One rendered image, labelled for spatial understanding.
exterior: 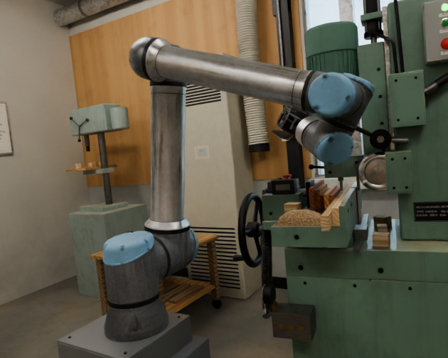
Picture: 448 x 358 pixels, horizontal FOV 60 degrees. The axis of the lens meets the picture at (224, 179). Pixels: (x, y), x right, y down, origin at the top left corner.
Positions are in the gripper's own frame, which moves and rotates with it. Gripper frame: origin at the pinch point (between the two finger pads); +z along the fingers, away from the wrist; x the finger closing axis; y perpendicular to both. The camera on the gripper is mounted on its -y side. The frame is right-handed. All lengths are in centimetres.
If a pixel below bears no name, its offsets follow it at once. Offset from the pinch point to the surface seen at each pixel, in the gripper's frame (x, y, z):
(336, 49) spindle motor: -24.8, -4.9, 0.8
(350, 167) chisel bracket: 6.7, -24.8, -9.7
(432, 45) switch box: -34.7, -18.2, -21.8
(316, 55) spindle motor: -20.8, -1.4, 5.2
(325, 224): 18.2, -3.8, -39.7
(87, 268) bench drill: 196, 18, 164
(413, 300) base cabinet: 29, -39, -46
